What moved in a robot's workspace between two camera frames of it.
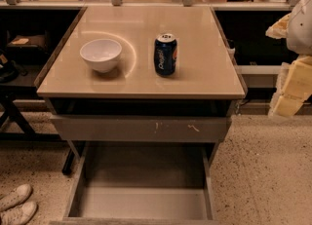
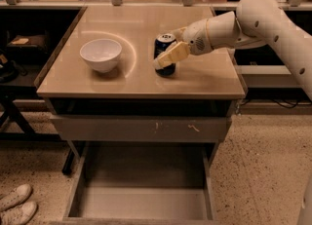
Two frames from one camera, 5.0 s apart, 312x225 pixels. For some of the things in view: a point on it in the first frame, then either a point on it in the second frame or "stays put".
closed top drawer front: x=139 y=129 stays put
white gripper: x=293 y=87 -> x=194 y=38
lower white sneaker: x=19 y=214 stays put
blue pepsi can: x=166 y=50 stays put
